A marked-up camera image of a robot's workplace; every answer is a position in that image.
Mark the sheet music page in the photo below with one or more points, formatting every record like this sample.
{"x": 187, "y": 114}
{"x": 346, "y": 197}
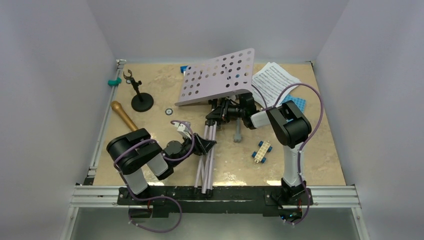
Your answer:
{"x": 269, "y": 82}

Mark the black microphone stand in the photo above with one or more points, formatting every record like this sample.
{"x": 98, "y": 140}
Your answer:
{"x": 142, "y": 101}

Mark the blue and white lego brick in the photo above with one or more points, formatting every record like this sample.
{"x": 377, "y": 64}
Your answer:
{"x": 183, "y": 69}

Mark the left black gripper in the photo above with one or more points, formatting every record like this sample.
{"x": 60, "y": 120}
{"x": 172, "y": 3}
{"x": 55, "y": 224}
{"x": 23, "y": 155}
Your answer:
{"x": 206, "y": 144}

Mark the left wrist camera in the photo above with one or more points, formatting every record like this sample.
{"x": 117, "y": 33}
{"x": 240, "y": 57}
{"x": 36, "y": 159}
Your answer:
{"x": 183, "y": 128}

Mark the lavender tripod music stand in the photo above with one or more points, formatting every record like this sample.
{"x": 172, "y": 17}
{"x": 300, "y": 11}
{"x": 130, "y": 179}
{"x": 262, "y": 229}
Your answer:
{"x": 225, "y": 76}

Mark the gold microphone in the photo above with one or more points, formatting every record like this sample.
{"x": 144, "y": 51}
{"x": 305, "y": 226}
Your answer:
{"x": 119, "y": 110}

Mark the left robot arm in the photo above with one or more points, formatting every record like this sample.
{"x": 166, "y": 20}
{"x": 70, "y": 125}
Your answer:
{"x": 132, "y": 151}

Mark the aluminium frame rail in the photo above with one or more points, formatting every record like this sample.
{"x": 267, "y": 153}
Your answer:
{"x": 86, "y": 195}

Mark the teal clamp on rail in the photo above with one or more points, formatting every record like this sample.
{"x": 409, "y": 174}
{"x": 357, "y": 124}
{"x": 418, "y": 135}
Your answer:
{"x": 114, "y": 82}

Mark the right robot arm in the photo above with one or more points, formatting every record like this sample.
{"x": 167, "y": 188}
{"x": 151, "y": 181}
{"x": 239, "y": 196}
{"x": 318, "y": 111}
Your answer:
{"x": 289, "y": 125}

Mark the light blue lego baseplate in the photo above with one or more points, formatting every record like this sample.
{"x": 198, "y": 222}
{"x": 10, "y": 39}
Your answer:
{"x": 299, "y": 102}

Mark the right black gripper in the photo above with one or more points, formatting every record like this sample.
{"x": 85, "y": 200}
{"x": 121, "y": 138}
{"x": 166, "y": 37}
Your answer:
{"x": 217, "y": 113}

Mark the red and grey lego hammer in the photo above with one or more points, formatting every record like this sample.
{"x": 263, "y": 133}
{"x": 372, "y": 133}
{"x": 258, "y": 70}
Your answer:
{"x": 237, "y": 136}

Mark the white blue lego car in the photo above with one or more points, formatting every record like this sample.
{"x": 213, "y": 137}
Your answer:
{"x": 259, "y": 156}

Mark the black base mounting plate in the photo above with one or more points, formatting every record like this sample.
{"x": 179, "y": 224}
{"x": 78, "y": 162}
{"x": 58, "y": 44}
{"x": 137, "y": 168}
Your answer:
{"x": 262, "y": 200}

